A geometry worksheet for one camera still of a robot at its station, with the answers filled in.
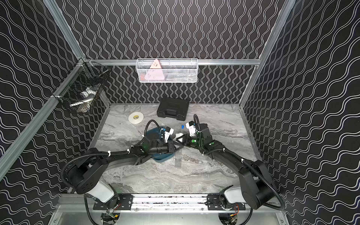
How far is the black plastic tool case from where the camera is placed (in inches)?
42.9

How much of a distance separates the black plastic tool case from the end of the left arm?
1.12 ft

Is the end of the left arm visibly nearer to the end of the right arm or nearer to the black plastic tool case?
the end of the right arm

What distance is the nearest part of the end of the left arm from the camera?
2.24 ft
